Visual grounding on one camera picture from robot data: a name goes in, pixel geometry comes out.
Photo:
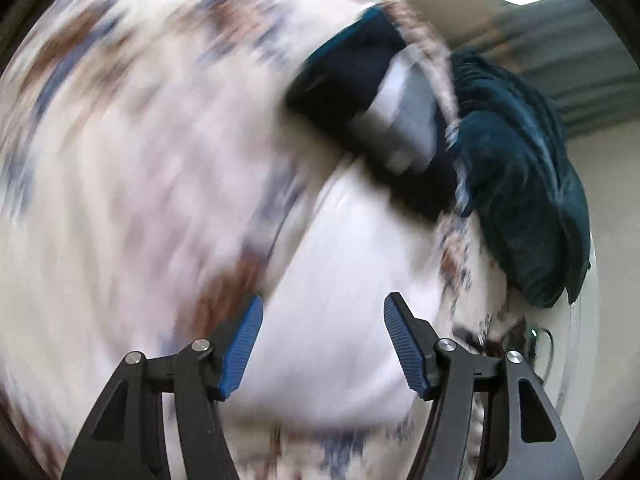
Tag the folded dark striped garment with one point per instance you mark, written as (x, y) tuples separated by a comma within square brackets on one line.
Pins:
[(350, 85)]

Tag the blue-grey curtain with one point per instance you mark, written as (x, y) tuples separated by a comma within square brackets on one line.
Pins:
[(575, 50)]

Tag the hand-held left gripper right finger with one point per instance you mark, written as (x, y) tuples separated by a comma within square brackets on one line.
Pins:
[(405, 345)]

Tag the white knit sweater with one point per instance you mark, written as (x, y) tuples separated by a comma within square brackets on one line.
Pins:
[(340, 310)]

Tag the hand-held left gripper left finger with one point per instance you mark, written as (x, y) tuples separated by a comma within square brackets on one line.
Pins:
[(240, 345)]

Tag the floral bed sheet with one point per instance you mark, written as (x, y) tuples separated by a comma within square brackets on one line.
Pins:
[(125, 160)]

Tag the teal pillow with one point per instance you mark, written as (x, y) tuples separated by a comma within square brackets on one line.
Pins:
[(525, 185)]

